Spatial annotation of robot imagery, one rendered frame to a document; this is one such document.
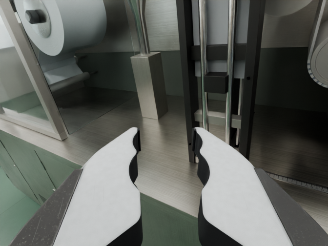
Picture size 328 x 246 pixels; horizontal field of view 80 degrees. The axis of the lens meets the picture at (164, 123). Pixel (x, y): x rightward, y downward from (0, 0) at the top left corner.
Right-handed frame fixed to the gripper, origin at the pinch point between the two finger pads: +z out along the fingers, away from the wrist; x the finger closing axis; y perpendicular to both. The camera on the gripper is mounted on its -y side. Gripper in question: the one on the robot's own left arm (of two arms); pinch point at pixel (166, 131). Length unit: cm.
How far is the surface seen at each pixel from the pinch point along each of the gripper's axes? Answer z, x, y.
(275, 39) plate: 66, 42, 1
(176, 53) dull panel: 90, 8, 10
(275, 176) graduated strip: 26.7, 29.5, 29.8
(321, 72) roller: 32.1, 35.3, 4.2
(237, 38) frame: 32.2, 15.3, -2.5
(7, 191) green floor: 127, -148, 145
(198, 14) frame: 34.3, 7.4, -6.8
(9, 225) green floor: 89, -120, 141
